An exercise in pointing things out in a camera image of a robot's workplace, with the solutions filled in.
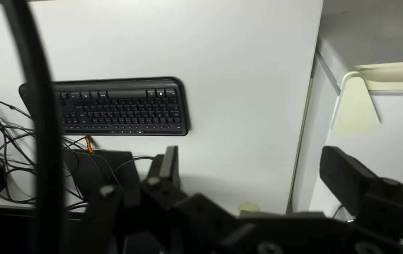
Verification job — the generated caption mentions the tangled thin black wires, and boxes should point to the tangled thin black wires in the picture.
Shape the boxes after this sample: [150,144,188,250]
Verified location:
[0,90,155,210]

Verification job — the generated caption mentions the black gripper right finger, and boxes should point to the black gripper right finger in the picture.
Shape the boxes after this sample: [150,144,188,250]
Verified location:
[319,145,403,220]

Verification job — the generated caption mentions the black computer keyboard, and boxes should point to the black computer keyboard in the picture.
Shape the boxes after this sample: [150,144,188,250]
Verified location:
[18,76,192,138]

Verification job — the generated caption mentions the thick black cable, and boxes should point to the thick black cable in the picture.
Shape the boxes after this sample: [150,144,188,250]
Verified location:
[0,0,68,254]

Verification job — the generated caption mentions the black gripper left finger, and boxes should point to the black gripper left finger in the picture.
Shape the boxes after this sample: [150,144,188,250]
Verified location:
[141,145,192,222]

